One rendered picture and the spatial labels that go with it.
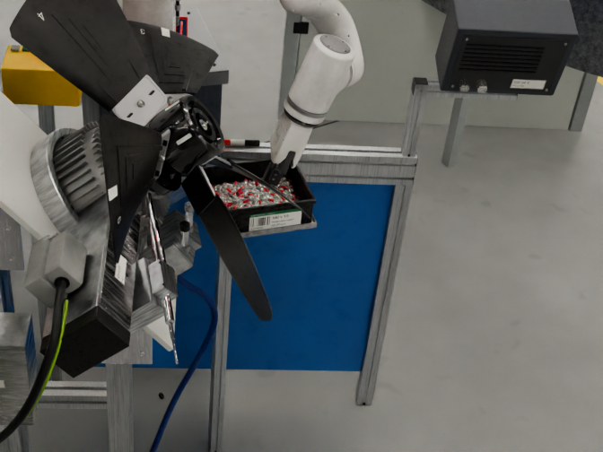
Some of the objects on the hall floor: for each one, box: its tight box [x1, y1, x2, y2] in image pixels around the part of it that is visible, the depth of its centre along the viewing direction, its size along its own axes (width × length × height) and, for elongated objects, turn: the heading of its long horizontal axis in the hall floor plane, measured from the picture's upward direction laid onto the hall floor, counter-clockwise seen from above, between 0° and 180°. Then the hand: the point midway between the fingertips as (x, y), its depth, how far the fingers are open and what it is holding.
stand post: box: [105, 363, 134, 452], centre depth 230 cm, size 4×9×91 cm, turn 177°
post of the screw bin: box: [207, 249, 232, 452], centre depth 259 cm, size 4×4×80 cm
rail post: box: [355, 185, 413, 405], centre depth 278 cm, size 4×4×78 cm
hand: (273, 174), depth 214 cm, fingers closed, pressing on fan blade
